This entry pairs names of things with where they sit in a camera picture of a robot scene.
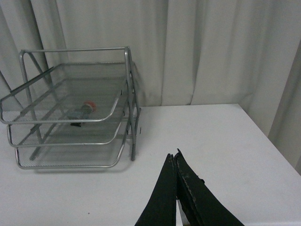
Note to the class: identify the red emergency stop button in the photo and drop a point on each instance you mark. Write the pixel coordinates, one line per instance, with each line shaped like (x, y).
(82, 113)

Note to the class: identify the mesh rack tray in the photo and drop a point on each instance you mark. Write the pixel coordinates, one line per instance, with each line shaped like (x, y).
(73, 156)
(50, 96)
(52, 134)

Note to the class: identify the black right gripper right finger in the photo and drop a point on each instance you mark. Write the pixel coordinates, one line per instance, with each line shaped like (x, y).
(199, 205)

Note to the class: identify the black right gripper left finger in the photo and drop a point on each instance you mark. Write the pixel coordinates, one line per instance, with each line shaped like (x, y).
(161, 207)

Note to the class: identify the white curtain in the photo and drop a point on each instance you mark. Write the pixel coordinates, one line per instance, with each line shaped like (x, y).
(188, 52)

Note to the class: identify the silver mesh rack frame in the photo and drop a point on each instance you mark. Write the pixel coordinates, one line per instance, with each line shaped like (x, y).
(97, 55)

